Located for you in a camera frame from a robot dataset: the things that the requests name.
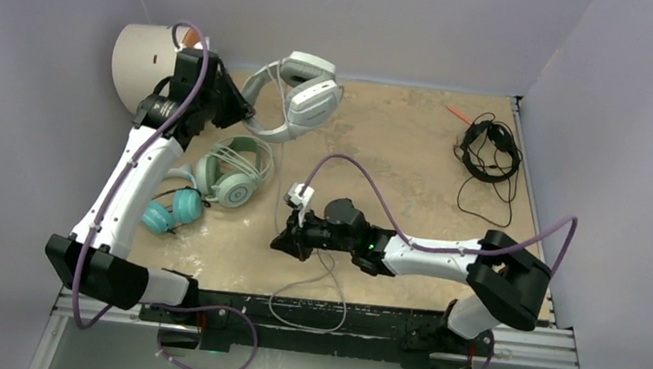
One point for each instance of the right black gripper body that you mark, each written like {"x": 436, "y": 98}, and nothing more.
{"x": 309, "y": 237}

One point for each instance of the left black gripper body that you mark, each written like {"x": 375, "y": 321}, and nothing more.
{"x": 222, "y": 105}

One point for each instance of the mint green headphones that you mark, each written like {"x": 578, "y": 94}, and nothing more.
{"x": 233, "y": 168}

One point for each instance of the white grey headphones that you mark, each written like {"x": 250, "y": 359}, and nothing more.
{"x": 310, "y": 94}

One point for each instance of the teal cat-ear headphones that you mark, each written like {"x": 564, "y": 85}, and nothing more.
{"x": 182, "y": 172}

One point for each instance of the black headphones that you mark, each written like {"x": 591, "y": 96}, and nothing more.
{"x": 490, "y": 154}

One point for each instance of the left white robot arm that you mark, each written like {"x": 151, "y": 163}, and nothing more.
{"x": 93, "y": 258}

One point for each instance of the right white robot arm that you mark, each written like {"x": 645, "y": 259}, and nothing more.
{"x": 508, "y": 283}

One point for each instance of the white cylinder drum orange lid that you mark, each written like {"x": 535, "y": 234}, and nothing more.
{"x": 143, "y": 55}

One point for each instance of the orange pencil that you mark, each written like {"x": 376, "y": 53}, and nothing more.
{"x": 460, "y": 115}

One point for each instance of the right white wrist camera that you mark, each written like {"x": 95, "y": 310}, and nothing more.
{"x": 299, "y": 196}

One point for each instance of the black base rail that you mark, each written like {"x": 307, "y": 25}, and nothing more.
{"x": 410, "y": 338}

